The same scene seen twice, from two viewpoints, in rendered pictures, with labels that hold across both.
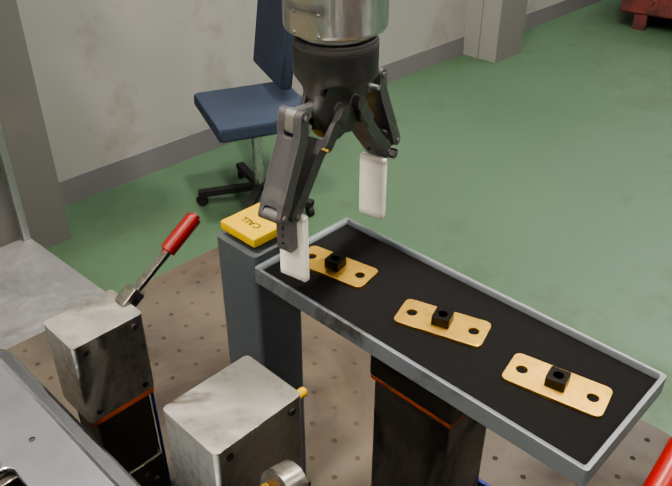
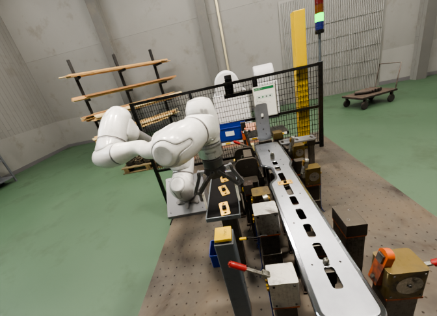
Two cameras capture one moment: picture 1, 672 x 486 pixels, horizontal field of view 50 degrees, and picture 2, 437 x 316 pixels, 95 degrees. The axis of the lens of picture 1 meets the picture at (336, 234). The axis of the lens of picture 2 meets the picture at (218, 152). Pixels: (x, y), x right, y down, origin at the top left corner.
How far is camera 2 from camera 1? 115 cm
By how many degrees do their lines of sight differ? 106
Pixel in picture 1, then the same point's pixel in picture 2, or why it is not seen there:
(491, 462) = (193, 273)
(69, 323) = (289, 275)
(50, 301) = not seen: outside the picture
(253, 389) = (259, 208)
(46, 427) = (307, 266)
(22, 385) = (313, 289)
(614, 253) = not seen: outside the picture
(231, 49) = not seen: outside the picture
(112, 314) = (274, 270)
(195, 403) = (271, 210)
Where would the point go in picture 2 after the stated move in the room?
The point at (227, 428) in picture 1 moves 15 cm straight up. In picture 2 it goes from (268, 203) to (264, 173)
